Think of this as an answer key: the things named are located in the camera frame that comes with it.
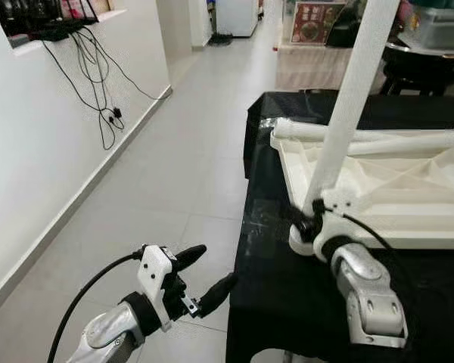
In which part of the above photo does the red patterned box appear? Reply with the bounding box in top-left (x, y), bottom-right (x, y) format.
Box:
top-left (290, 0), bottom-right (347, 45)

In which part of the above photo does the clear plastic storage box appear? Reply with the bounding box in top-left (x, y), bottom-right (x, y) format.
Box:
top-left (409, 0), bottom-right (454, 52)

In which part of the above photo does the white plastic table top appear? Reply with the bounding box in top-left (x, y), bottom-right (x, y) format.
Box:
top-left (269, 121), bottom-right (454, 258)

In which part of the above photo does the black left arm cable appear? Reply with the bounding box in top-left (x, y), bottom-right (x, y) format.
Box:
top-left (47, 252), bottom-right (145, 363)

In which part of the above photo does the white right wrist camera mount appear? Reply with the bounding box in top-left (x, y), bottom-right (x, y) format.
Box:
top-left (312, 189), bottom-right (356, 244)

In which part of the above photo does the white appliance cabinet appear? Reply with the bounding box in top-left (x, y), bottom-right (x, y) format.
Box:
top-left (214, 0), bottom-right (260, 39)

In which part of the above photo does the black tablecloth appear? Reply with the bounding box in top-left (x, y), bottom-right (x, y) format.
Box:
top-left (225, 89), bottom-right (454, 363)

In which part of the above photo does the black bag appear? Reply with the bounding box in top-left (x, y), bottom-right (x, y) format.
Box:
top-left (327, 0), bottom-right (409, 48)

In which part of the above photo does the black round basin stand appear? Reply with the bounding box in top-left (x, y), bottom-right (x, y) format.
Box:
top-left (380, 42), bottom-right (454, 98)

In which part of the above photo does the black wall power cable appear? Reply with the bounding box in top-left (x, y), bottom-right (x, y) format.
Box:
top-left (42, 26), bottom-right (167, 150)

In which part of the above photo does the beige towel cloth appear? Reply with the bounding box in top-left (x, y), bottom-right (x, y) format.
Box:
top-left (275, 42), bottom-right (390, 93)

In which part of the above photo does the crinkled clear tape patch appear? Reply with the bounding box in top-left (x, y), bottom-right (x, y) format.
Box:
top-left (242, 200), bottom-right (292, 254)

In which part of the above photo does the black router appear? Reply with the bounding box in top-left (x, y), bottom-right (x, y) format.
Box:
top-left (26, 17), bottom-right (101, 43)

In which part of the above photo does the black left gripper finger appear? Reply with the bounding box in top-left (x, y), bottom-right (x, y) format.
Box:
top-left (174, 244), bottom-right (208, 271)
top-left (198, 272), bottom-right (239, 317)

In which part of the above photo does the white plastic table leg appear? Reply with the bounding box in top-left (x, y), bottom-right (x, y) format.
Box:
top-left (272, 119), bottom-right (387, 143)
top-left (303, 0), bottom-right (402, 216)
top-left (340, 126), bottom-right (454, 157)

